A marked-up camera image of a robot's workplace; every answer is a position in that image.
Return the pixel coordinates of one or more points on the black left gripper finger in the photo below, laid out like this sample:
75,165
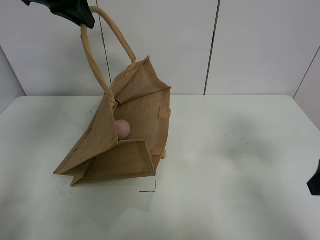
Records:
76,11

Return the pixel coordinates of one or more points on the brown linen tote bag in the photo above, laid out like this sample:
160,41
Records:
136,95

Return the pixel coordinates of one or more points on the pink peach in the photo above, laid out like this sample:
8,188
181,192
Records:
123,129

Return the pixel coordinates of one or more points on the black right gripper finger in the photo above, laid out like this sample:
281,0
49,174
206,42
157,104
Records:
314,183

